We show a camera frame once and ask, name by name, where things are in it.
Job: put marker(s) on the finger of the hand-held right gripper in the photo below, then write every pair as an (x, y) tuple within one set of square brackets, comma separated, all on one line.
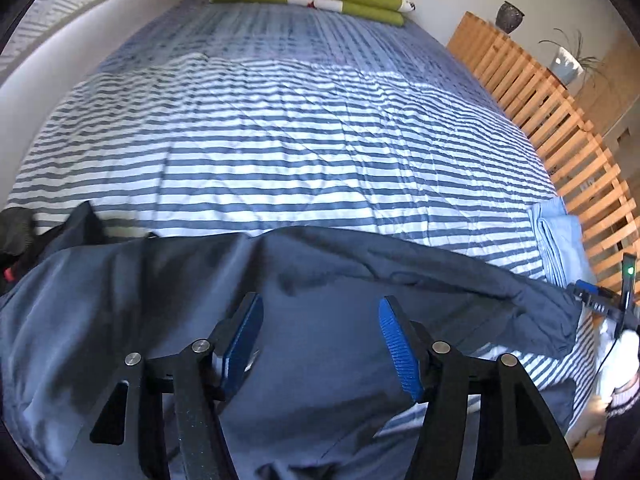
[(587, 291)]

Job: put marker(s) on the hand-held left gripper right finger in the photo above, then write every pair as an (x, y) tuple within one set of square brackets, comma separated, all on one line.
[(400, 355)]

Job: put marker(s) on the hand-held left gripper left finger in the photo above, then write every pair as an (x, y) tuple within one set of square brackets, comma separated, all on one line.
[(245, 340)]

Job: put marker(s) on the grey-blue pants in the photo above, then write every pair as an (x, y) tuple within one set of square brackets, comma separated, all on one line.
[(320, 280)]

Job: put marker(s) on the person's right forearm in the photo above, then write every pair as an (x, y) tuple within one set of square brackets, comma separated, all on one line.
[(625, 435)]

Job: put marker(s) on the person's right hand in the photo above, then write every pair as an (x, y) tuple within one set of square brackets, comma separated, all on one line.
[(625, 360)]

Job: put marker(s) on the folded light blue towel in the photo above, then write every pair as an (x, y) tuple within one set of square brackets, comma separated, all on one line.
[(560, 240)]

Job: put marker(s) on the light wooden door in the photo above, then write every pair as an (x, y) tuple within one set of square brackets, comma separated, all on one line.
[(612, 90)]

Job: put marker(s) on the blue white striped quilt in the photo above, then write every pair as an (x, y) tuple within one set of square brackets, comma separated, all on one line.
[(280, 135)]

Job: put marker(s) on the potted plant in white pot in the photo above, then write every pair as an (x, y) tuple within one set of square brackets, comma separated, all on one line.
[(567, 65)]

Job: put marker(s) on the dark ceramic vase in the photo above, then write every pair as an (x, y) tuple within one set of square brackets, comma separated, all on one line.
[(509, 17)]

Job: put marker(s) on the wooden slatted bed rail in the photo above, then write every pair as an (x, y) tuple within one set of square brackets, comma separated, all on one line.
[(565, 125)]

